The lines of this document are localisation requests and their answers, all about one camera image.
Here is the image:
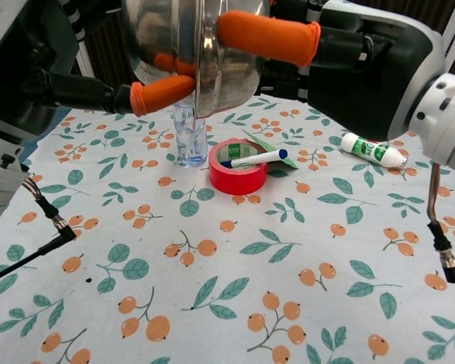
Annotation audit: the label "metal bowl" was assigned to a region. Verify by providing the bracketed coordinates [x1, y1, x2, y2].
[121, 0, 202, 89]
[192, 0, 271, 119]

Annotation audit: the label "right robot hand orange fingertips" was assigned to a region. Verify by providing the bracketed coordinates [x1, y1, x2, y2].
[216, 0, 447, 141]

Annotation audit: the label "small white green bottle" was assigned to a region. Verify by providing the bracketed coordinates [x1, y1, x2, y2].
[340, 132, 409, 169]

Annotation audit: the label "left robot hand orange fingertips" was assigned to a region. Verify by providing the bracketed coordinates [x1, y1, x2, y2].
[0, 0, 196, 144]

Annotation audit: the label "white marker with blue cap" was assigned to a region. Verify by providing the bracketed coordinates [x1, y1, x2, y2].
[221, 148, 289, 169]

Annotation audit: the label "floral orange fruit tablecloth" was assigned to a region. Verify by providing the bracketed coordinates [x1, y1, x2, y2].
[0, 93, 455, 364]

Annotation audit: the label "red tape roll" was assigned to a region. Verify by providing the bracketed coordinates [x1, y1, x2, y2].
[208, 138, 269, 196]

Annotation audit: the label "teal table cover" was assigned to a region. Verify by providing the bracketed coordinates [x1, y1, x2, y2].
[22, 108, 71, 152]

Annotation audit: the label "clear plastic water bottle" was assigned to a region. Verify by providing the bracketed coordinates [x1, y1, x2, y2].
[172, 101, 209, 168]

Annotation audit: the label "green paper packet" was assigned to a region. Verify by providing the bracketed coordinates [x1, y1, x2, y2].
[240, 128, 299, 170]

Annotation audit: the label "black braided cable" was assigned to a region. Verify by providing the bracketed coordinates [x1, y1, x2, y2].
[426, 161, 455, 284]
[0, 174, 78, 286]

